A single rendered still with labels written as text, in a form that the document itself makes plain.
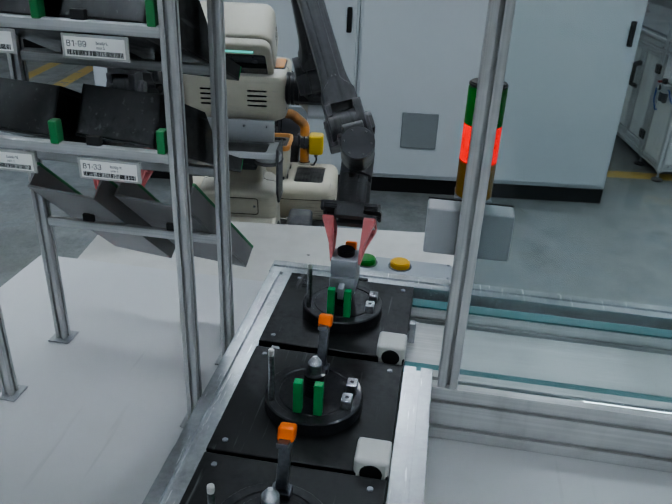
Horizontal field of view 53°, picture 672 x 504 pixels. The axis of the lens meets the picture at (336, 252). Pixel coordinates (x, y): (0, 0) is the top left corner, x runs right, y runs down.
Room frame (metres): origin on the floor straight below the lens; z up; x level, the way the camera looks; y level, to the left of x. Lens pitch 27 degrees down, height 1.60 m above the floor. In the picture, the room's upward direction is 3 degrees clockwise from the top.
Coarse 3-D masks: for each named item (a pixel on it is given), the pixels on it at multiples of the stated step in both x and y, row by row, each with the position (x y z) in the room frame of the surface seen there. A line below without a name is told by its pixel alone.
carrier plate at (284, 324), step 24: (288, 288) 1.09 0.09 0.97; (312, 288) 1.10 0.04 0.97; (384, 288) 1.11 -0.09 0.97; (408, 288) 1.11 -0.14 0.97; (288, 312) 1.01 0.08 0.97; (384, 312) 1.02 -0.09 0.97; (408, 312) 1.03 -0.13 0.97; (264, 336) 0.93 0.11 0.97; (288, 336) 0.93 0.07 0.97; (312, 336) 0.94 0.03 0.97; (336, 336) 0.94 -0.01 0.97; (360, 336) 0.94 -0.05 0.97
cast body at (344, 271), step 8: (336, 248) 1.04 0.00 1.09; (344, 248) 1.02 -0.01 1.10; (352, 248) 1.02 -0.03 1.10; (336, 256) 1.01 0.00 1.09; (344, 256) 1.01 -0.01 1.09; (352, 256) 1.01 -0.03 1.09; (336, 264) 1.00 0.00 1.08; (344, 264) 0.99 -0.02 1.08; (352, 264) 0.99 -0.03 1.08; (336, 272) 1.00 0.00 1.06; (344, 272) 0.99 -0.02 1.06; (352, 272) 0.99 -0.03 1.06; (336, 280) 0.99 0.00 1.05; (344, 280) 0.99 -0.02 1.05; (352, 280) 0.99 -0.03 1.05; (336, 288) 0.99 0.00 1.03; (344, 288) 0.99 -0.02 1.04; (352, 288) 0.99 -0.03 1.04
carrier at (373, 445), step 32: (256, 352) 0.88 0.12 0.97; (288, 352) 0.89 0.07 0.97; (256, 384) 0.80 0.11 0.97; (288, 384) 0.78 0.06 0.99; (320, 384) 0.72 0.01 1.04; (352, 384) 0.77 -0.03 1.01; (384, 384) 0.82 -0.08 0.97; (224, 416) 0.73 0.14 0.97; (256, 416) 0.73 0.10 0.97; (288, 416) 0.71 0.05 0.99; (320, 416) 0.72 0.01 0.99; (352, 416) 0.73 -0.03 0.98; (384, 416) 0.75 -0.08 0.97; (224, 448) 0.67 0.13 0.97; (256, 448) 0.67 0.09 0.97; (320, 448) 0.68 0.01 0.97; (352, 448) 0.68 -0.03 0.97; (384, 448) 0.66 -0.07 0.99
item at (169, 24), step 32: (160, 0) 0.83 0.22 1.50; (160, 32) 0.83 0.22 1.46; (224, 32) 1.02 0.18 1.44; (224, 64) 1.01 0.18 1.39; (224, 96) 1.01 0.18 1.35; (224, 128) 1.00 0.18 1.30; (224, 160) 1.00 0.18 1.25; (32, 192) 1.05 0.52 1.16; (224, 192) 1.00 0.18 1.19; (224, 224) 1.00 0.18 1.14; (192, 256) 0.84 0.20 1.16; (224, 256) 1.00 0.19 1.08; (192, 288) 0.84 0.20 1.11; (224, 288) 1.01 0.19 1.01; (0, 320) 0.89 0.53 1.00; (64, 320) 1.05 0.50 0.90; (192, 320) 0.83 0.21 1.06; (224, 320) 1.01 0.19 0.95; (0, 352) 0.88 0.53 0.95; (192, 352) 0.83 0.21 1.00; (224, 352) 1.00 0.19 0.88; (0, 384) 0.88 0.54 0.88; (192, 384) 0.83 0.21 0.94
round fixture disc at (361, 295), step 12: (324, 288) 1.07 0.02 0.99; (360, 288) 1.07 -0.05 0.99; (312, 300) 1.02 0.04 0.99; (324, 300) 1.02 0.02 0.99; (360, 300) 1.03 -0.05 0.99; (312, 312) 0.98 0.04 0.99; (324, 312) 0.98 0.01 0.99; (336, 312) 0.98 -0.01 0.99; (360, 312) 0.99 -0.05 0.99; (312, 324) 0.97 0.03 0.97; (336, 324) 0.95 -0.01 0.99; (348, 324) 0.95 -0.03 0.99; (360, 324) 0.96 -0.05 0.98; (372, 324) 0.97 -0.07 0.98
